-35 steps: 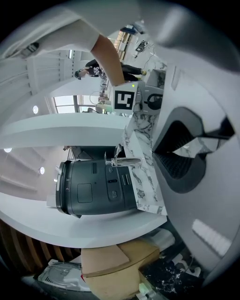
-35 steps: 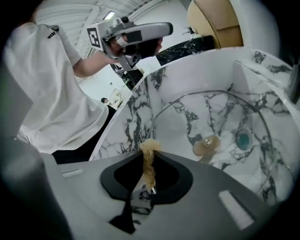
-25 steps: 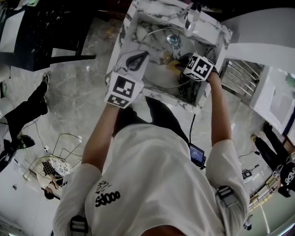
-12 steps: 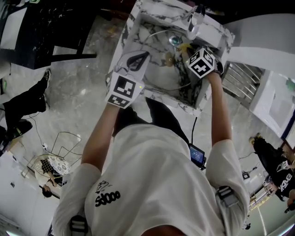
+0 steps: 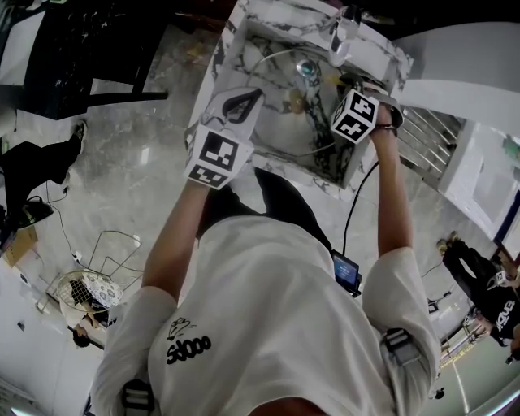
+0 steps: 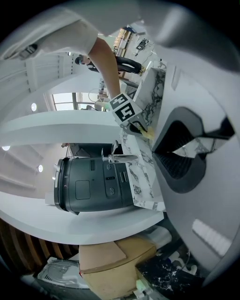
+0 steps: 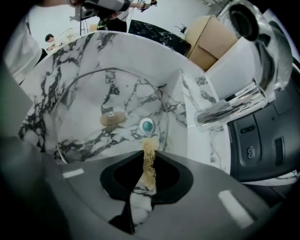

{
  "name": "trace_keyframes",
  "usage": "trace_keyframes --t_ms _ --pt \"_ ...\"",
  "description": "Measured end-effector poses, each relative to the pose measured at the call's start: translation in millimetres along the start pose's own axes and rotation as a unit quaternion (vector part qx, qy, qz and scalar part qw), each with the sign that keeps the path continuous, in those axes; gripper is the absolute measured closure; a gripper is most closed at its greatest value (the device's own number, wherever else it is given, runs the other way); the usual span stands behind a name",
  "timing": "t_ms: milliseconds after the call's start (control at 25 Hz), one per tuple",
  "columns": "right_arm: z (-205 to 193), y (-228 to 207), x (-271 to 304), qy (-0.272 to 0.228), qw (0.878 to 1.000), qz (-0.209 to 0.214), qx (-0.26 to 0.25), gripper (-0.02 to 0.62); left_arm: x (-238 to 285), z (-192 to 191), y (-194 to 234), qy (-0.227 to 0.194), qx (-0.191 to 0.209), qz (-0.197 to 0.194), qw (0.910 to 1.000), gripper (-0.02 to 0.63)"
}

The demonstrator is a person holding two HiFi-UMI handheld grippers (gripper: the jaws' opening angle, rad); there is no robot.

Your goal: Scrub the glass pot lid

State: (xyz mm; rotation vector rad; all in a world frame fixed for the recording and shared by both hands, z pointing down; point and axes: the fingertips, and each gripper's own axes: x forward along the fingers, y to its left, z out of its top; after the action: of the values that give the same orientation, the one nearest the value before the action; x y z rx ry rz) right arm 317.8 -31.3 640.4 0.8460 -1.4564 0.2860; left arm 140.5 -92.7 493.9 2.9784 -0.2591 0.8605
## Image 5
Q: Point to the chrome sink drain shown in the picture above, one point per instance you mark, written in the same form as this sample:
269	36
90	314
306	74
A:
306	68

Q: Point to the black device blue screen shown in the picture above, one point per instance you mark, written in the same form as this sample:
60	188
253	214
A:
345	270

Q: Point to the black marble counter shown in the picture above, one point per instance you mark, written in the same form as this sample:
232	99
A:
81	48

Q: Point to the person's right hand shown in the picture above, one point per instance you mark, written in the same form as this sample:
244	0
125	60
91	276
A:
384	118

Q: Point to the person's right forearm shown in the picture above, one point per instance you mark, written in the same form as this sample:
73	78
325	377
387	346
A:
390	195

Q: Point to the black green device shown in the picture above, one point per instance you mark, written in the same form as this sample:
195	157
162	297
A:
38	213

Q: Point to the person's left forearm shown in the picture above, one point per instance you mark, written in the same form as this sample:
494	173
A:
174	243

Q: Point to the white sink cabinet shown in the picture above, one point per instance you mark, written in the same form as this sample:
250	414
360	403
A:
479	187

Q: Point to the yellow sponge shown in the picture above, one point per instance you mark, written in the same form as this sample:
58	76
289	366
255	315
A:
335	80

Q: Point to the person's black trousers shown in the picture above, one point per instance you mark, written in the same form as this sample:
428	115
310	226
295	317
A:
284	199

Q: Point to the small cardboard box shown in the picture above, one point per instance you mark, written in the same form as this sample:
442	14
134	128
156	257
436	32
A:
20	245

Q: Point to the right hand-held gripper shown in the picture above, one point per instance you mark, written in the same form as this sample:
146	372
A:
355	118

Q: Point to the person's white t-shirt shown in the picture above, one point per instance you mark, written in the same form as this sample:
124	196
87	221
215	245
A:
264	317

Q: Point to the white pillar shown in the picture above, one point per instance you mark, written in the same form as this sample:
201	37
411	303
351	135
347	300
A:
467	101

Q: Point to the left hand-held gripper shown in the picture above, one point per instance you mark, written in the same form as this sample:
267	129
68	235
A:
217	152

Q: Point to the chrome faucet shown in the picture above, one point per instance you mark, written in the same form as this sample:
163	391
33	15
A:
339	44

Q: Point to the chrome metal rack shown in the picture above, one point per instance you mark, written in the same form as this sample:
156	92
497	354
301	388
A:
430	138

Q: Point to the white marble sink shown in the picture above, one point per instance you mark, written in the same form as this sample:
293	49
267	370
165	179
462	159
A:
227	61

